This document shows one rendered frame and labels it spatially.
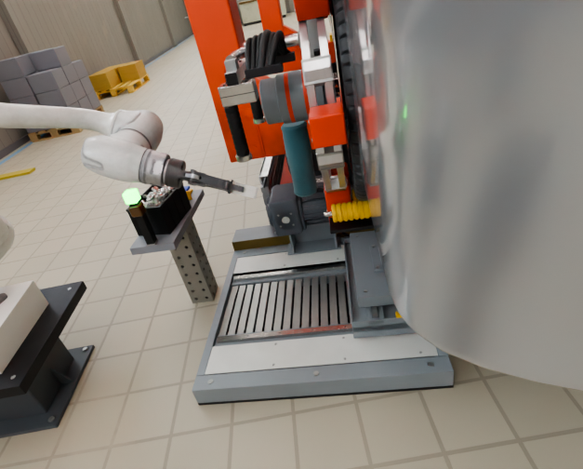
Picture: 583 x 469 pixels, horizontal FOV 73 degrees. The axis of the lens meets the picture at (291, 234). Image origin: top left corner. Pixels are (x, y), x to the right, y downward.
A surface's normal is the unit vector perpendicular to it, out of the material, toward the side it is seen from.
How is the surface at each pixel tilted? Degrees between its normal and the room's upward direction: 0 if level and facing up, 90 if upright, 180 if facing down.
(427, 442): 0
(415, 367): 0
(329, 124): 90
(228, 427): 0
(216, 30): 90
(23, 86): 90
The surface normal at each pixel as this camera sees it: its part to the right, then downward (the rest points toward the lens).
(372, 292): -0.19, -0.83
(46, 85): 0.09, 0.51
